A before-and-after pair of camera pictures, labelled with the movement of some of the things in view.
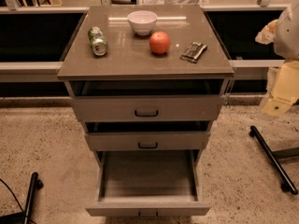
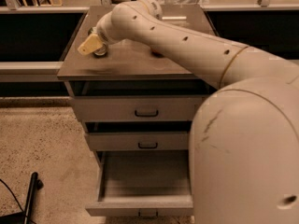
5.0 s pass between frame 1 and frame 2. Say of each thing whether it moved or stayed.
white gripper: moved
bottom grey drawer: stayed
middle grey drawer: stayed
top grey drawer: stayed
